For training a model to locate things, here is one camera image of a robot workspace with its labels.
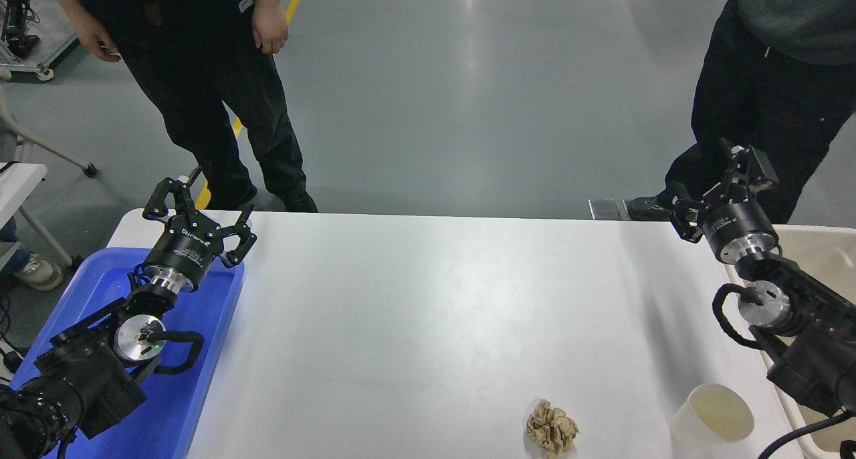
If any grey stand leg with caster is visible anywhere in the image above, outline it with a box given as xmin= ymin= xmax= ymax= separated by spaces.
xmin=0 ymin=78 xmax=98 ymax=179

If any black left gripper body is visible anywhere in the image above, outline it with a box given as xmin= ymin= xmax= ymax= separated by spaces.
xmin=144 ymin=211 xmax=226 ymax=287

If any person's right hand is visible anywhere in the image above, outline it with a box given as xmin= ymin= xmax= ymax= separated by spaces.
xmin=70 ymin=7 xmax=122 ymax=64

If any large pale bin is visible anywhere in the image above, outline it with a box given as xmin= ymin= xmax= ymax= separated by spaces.
xmin=724 ymin=224 xmax=856 ymax=459

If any white paper cup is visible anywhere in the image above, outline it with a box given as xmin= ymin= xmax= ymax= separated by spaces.
xmin=670 ymin=383 xmax=755 ymax=450

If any black equipment on cart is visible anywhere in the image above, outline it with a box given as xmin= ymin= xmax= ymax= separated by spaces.
xmin=0 ymin=0 xmax=41 ymax=60

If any small white side table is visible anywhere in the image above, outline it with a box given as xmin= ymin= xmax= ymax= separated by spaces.
xmin=0 ymin=163 xmax=74 ymax=269

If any metal wheeled cart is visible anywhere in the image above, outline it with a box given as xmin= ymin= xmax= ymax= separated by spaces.
xmin=0 ymin=0 xmax=81 ymax=82

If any blue plastic tray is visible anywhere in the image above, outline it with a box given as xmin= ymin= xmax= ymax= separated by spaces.
xmin=10 ymin=247 xmax=246 ymax=459

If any person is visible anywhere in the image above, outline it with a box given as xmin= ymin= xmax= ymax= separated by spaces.
xmin=627 ymin=0 xmax=856 ymax=224
xmin=43 ymin=0 xmax=319 ymax=213
xmin=0 ymin=217 xmax=66 ymax=292

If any crumpled tan paper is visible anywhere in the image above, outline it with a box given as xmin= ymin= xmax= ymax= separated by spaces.
xmin=526 ymin=399 xmax=580 ymax=458

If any black floor cable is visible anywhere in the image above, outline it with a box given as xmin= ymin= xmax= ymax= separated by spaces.
xmin=0 ymin=292 xmax=27 ymax=379

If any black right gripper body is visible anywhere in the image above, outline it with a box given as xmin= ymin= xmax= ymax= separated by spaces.
xmin=701 ymin=197 xmax=778 ymax=260

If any person's left hand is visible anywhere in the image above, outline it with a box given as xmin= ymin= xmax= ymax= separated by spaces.
xmin=251 ymin=3 xmax=290 ymax=56

